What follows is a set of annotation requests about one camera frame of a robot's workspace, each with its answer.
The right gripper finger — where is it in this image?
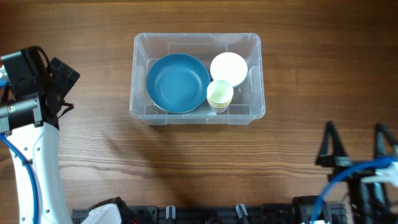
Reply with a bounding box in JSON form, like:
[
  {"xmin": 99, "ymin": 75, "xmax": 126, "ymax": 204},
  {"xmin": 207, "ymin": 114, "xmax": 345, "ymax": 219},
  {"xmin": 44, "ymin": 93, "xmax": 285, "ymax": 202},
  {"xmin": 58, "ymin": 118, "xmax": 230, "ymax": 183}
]
[
  {"xmin": 318, "ymin": 121, "xmax": 347, "ymax": 157},
  {"xmin": 374, "ymin": 123, "xmax": 397, "ymax": 157}
]

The dark blue bowl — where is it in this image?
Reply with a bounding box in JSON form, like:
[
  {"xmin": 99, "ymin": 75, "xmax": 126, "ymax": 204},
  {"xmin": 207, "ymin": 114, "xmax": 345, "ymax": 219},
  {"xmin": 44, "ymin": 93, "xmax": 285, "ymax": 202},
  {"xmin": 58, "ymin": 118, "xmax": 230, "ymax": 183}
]
[{"xmin": 146, "ymin": 54, "xmax": 210, "ymax": 114}]

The pink cup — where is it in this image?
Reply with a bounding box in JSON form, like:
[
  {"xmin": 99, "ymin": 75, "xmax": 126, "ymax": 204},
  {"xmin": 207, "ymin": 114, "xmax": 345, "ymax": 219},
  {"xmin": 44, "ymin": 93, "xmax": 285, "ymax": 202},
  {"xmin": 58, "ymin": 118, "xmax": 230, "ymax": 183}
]
[{"xmin": 210, "ymin": 105, "xmax": 228, "ymax": 113}]

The yellow cup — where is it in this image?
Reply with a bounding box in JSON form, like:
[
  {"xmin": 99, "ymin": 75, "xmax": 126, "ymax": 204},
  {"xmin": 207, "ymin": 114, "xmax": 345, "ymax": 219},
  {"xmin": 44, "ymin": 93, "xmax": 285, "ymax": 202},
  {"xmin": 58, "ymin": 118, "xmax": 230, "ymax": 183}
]
[{"xmin": 207, "ymin": 98, "xmax": 231, "ymax": 108}]

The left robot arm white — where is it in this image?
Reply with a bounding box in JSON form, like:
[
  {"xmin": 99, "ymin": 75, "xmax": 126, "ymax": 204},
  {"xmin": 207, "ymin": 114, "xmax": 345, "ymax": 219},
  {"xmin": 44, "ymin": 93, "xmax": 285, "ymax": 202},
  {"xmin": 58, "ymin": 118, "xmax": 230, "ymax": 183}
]
[{"xmin": 1, "ymin": 46, "xmax": 80, "ymax": 223}]

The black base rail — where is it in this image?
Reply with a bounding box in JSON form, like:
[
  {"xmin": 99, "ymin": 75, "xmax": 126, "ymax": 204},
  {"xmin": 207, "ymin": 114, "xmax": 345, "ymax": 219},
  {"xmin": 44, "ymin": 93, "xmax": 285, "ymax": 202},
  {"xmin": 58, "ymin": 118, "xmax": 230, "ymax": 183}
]
[{"xmin": 70, "ymin": 194, "xmax": 348, "ymax": 224}]

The clear plastic storage bin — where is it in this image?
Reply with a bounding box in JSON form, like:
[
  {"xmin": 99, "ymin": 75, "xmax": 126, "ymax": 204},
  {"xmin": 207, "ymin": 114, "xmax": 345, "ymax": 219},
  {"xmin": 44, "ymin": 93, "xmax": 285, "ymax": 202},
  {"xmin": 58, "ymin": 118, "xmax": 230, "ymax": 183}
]
[{"xmin": 129, "ymin": 33, "xmax": 266, "ymax": 125}]

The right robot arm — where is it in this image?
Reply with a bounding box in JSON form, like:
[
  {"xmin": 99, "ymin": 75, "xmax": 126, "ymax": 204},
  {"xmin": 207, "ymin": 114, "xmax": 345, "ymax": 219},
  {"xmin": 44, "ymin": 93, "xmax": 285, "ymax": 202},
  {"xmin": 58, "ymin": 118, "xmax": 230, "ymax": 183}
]
[{"xmin": 310, "ymin": 121, "xmax": 397, "ymax": 223}]

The white pink small bowl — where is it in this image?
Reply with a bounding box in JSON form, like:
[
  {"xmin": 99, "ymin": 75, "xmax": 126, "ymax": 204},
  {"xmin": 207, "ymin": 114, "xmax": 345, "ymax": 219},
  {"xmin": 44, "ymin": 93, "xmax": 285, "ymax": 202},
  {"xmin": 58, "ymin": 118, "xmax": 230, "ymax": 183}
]
[{"xmin": 210, "ymin": 52, "xmax": 248, "ymax": 87}]

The cream cup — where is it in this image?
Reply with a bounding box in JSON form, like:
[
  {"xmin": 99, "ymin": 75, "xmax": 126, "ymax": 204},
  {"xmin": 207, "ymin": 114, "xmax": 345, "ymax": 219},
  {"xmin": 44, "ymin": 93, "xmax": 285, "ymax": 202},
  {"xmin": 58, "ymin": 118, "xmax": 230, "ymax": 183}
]
[{"xmin": 206, "ymin": 80, "xmax": 234, "ymax": 105}]

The light blue small bowl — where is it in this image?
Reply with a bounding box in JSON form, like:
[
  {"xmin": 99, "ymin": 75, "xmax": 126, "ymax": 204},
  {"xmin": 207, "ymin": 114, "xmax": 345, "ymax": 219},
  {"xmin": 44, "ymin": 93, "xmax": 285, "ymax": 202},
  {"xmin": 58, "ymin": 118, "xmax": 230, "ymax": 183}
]
[{"xmin": 233, "ymin": 79, "xmax": 246, "ymax": 88}]

